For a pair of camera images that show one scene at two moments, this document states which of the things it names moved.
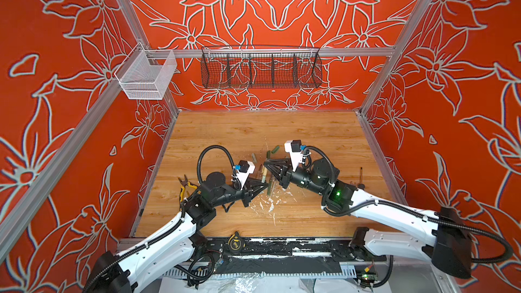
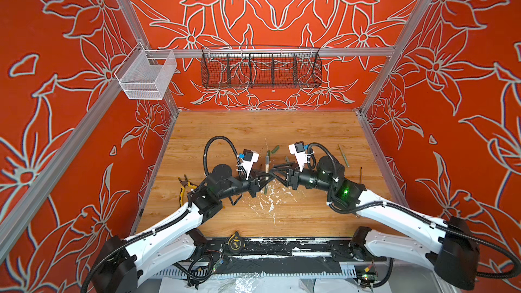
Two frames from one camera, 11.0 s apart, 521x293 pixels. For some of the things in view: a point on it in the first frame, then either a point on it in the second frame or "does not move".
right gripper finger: x=277 y=173 does not move
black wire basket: x=261 y=67 does not move
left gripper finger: x=253 y=182 → x=254 y=173
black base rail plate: x=218 y=248 does not move
